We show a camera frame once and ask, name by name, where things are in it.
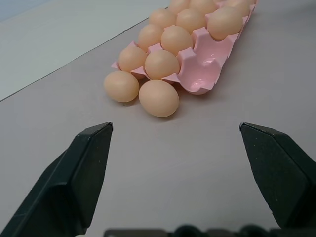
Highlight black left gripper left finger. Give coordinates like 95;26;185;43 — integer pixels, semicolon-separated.
0;121;114;237

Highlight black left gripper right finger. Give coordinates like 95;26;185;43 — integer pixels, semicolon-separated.
238;122;316;230

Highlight pink egg carton tray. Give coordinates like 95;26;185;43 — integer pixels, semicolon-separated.
111;0;259;95

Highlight tan egg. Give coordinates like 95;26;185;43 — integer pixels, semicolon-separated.
144;50;180;80
207;6;243;41
138;23;165;52
168;0;191;15
149;7;177;28
160;25;194;57
138;79;180;118
189;0;219;14
226;0;250;18
176;8;207;35
118;46;148;72
103;71;140;103

